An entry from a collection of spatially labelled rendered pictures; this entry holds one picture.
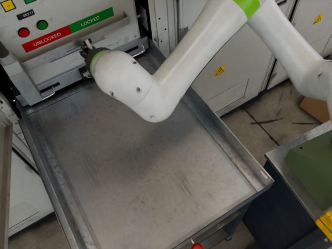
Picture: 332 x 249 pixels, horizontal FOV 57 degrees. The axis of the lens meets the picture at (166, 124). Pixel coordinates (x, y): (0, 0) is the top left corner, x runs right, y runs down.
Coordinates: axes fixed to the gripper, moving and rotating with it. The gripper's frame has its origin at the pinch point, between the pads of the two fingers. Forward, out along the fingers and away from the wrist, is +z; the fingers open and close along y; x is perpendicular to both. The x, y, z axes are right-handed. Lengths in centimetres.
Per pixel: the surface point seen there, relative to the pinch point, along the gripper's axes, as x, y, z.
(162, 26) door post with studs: 31.7, 3.8, 5.2
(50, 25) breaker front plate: -6.3, -12.0, 1.8
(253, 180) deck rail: 24, 46, -44
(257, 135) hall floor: 83, 100, 32
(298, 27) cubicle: 117, 40, 22
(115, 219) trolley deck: -18, 40, -33
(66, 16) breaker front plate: -0.3, -12.7, 1.3
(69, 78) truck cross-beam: -7.9, 8.4, 12.2
